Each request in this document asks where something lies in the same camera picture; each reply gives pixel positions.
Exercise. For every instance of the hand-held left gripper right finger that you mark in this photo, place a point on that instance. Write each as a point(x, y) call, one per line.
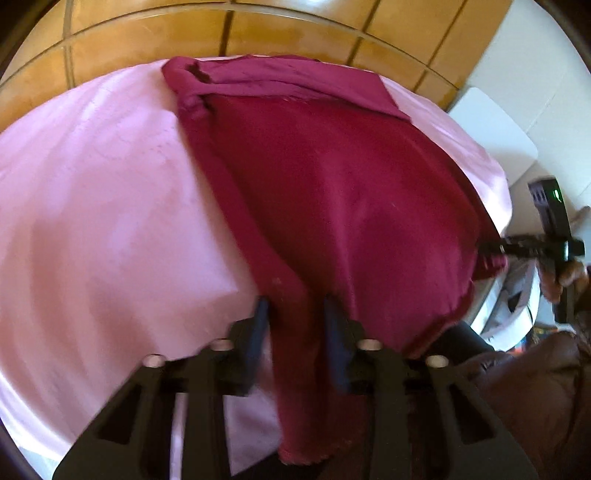
point(334, 341)

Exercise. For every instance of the dark red knit sweater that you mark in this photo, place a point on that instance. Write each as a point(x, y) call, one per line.
point(346, 184)

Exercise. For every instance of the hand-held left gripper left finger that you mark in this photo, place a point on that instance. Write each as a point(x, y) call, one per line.
point(258, 332)

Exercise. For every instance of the wooden wardrobe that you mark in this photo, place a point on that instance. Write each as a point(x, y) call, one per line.
point(277, 32)

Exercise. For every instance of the person's right hand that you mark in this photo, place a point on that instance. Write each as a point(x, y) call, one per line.
point(549, 286)

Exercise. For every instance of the white plastic chair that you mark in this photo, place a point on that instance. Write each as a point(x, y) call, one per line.
point(494, 134)

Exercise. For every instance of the brown jacket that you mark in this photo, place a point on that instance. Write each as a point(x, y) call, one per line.
point(531, 406)

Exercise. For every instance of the pink bedspread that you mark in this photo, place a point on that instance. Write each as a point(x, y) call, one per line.
point(92, 207)

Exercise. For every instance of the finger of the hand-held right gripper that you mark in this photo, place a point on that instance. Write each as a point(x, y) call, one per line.
point(517, 246)

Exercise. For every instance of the grey white bag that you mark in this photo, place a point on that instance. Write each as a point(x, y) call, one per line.
point(512, 300)

